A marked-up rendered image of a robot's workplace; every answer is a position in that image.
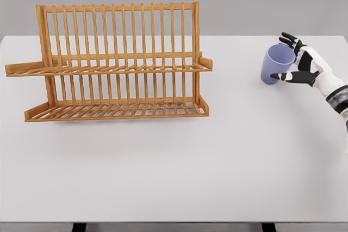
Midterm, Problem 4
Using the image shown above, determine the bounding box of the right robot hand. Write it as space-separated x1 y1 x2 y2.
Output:
270 32 334 89

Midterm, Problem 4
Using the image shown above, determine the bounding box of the wooden two-tier dish rack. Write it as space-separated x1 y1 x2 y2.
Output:
5 1 214 123

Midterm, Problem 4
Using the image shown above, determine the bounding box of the lavender plastic cup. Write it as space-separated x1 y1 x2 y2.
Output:
260 43 296 85

